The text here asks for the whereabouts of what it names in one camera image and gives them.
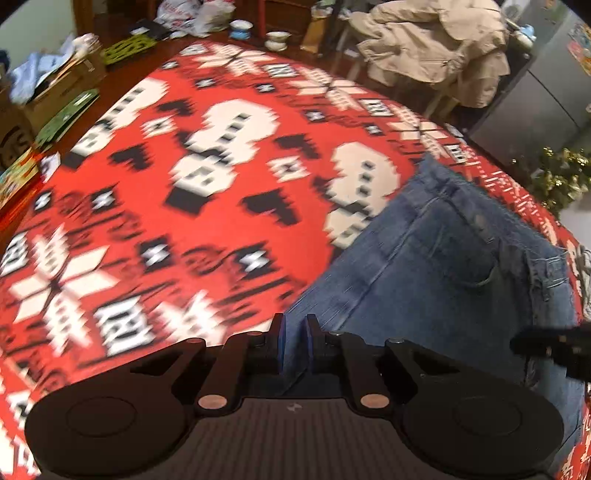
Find green lattice crate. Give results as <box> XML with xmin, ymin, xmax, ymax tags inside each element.
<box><xmin>99</xmin><ymin>34</ymin><xmax>158</xmax><ymax>66</ymax></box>

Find open cardboard box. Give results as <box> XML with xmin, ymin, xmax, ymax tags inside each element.
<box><xmin>21</xmin><ymin>44</ymin><xmax>108</xmax><ymax>121</ymax></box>

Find flat green board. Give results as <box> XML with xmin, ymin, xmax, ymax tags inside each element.
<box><xmin>34</xmin><ymin>89</ymin><xmax>101</xmax><ymax>147</ymax></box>

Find pale chair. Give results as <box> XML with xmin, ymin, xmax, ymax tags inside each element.
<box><xmin>422</xmin><ymin>83</ymin><xmax>462</xmax><ymax>121</ymax></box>

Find beige jacket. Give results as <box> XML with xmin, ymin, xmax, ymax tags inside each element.
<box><xmin>358</xmin><ymin>0</ymin><xmax>511</xmax><ymax>109</ymax></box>

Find brown paper bag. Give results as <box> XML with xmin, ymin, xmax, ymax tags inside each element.
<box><xmin>300</xmin><ymin>16</ymin><xmax>326</xmax><ymax>54</ymax></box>

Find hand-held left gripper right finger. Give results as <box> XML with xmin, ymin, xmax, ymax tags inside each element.
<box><xmin>305</xmin><ymin>314</ymin><xmax>462</xmax><ymax>414</ymax></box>

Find light blue cloth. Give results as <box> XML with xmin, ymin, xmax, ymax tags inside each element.
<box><xmin>9</xmin><ymin>34</ymin><xmax>93</xmax><ymax>104</ymax></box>

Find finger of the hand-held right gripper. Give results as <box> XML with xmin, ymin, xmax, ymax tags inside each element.
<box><xmin>510</xmin><ymin>325</ymin><xmax>591</xmax><ymax>384</ymax></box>

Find wooden drawer cabinet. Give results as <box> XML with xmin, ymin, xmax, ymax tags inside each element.
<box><xmin>259</xmin><ymin>0</ymin><xmax>319</xmax><ymax>33</ymax></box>

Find small Christmas tree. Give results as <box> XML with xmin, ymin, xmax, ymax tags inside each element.
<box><xmin>524</xmin><ymin>147</ymin><xmax>591</xmax><ymax>220</ymax></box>

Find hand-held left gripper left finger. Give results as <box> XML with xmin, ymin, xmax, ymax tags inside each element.
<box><xmin>129</xmin><ymin>313</ymin><xmax>284</xmax><ymax>414</ymax></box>

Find blue denim jeans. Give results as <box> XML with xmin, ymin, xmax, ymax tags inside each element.
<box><xmin>283</xmin><ymin>154</ymin><xmax>587</xmax><ymax>462</ymax></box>

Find red patterned blanket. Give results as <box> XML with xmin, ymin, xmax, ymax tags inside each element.
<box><xmin>0</xmin><ymin>39</ymin><xmax>591</xmax><ymax>480</ymax></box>

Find white plastic bag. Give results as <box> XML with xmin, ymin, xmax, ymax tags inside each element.
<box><xmin>154</xmin><ymin>0</ymin><xmax>236</xmax><ymax>38</ymax></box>

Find colourful fridge magnets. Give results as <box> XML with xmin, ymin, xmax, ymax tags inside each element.
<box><xmin>566</xmin><ymin>23</ymin><xmax>591</xmax><ymax>75</ymax></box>

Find white card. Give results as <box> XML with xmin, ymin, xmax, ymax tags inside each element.
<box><xmin>39</xmin><ymin>152</ymin><xmax>61</xmax><ymax>181</ymax></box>

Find grey refrigerator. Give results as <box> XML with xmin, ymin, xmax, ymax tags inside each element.
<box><xmin>466</xmin><ymin>0</ymin><xmax>591</xmax><ymax>162</ymax></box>

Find colourful red-edged box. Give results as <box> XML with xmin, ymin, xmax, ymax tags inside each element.
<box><xmin>0</xmin><ymin>148</ymin><xmax>42</xmax><ymax>208</ymax></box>

